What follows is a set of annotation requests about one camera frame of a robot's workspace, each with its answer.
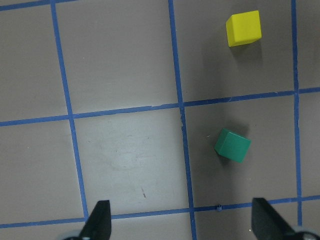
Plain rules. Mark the green wooden block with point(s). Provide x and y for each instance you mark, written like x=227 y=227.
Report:
x=232 y=146

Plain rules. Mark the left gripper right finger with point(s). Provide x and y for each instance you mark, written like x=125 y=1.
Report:
x=268 y=224

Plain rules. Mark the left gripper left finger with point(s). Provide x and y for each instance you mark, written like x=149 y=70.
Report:
x=99 y=224

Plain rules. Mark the yellow wooden block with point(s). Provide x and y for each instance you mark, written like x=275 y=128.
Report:
x=243 y=28

